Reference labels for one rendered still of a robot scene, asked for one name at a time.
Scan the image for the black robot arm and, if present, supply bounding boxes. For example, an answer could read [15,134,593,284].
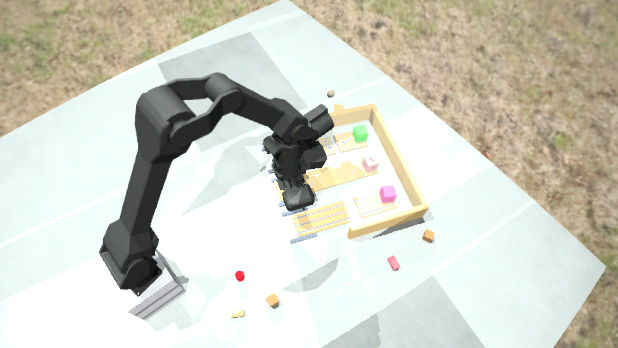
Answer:
[98,72,334,297]

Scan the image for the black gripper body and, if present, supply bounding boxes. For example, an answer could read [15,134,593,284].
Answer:
[272,153,315,212]

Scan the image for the tan u-shaped frame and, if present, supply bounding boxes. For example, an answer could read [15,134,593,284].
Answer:
[316,100,431,239]

